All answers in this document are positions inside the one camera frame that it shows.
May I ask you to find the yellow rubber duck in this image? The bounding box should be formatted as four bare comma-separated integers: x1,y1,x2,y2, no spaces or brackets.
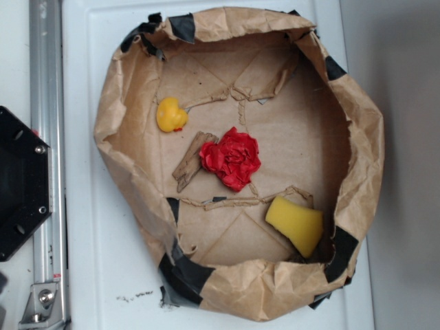
156,97,188,133

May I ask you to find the crumpled red paper ball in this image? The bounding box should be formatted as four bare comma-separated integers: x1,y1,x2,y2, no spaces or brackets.
199,127,261,192

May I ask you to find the brown paper bag bin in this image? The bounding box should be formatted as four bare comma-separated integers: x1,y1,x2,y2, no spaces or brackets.
94,7,384,321

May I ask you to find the brown wood bark piece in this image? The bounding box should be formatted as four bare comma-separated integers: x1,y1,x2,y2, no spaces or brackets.
173,131,219,193

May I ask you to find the yellow sponge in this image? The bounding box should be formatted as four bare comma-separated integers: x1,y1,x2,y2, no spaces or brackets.
265,196,324,259

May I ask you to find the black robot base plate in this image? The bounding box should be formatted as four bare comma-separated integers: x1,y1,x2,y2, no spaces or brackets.
1,107,52,262

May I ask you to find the aluminium extrusion rail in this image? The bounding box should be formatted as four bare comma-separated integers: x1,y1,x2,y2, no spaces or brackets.
29,1,71,329

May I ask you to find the metal corner bracket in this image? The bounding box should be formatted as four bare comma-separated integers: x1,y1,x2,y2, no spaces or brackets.
18,283,63,329

